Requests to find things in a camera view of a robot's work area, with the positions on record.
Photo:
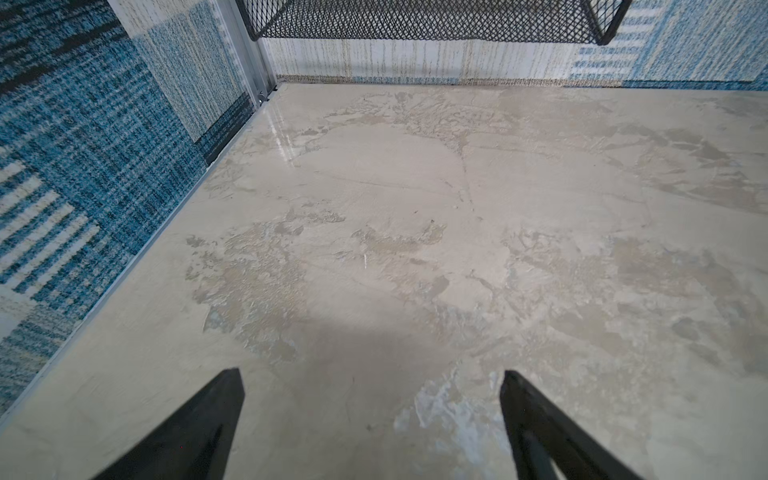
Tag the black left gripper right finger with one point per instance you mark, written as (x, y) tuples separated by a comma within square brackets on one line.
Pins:
[(545, 441)]

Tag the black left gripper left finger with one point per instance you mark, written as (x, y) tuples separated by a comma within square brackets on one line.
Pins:
[(194, 442)]

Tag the black wire mesh shelf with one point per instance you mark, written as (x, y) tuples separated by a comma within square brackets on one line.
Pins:
[(505, 21)]

